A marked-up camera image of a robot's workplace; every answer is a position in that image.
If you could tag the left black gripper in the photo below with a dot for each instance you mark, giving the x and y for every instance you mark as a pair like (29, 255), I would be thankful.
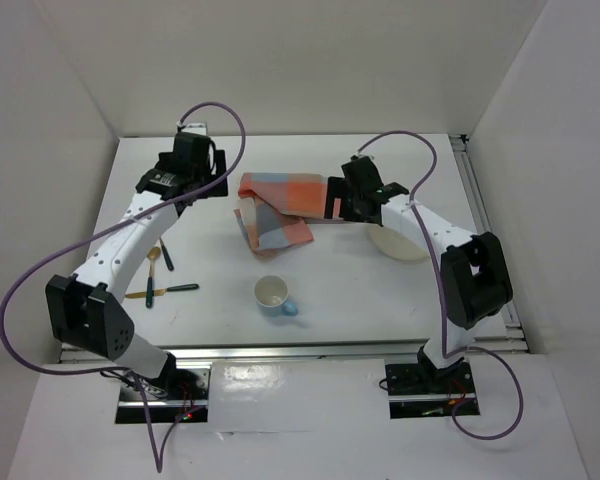
(218, 167)

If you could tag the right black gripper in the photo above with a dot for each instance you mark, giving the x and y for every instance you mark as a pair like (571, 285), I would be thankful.
(339, 188)

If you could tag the orange blue checkered cloth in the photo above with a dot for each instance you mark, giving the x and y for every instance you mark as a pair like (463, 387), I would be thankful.
(274, 209)

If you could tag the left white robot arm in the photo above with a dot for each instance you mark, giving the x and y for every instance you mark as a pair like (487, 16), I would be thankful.
(86, 308)

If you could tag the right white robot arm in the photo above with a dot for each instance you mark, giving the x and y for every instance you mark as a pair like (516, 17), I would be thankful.
(469, 268)

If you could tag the cream ceramic plate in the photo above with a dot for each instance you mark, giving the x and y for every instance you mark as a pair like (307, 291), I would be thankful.
(394, 245)

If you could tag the light blue mug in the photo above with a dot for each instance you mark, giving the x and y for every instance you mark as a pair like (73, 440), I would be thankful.
(272, 296)

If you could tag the gold spoon green handle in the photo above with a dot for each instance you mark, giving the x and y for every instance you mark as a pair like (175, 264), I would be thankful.
(152, 256)

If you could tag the gold fork green handle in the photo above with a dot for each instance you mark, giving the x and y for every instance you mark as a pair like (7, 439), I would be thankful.
(167, 257)

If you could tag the aluminium right side rail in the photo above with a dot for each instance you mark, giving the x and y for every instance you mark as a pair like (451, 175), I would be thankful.
(459, 146)

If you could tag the aluminium rail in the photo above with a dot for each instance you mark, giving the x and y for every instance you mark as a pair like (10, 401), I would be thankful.
(459, 146)
(502, 345)

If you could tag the gold knife green handle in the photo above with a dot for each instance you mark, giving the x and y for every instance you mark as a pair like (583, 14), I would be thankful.
(162, 291)

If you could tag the aluminium front rail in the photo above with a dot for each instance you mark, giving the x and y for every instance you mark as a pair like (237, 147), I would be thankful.
(502, 345)

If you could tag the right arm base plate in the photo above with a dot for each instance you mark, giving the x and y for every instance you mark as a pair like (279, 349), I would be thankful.
(411, 396)

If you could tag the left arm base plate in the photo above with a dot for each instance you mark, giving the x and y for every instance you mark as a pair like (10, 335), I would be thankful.
(190, 404)

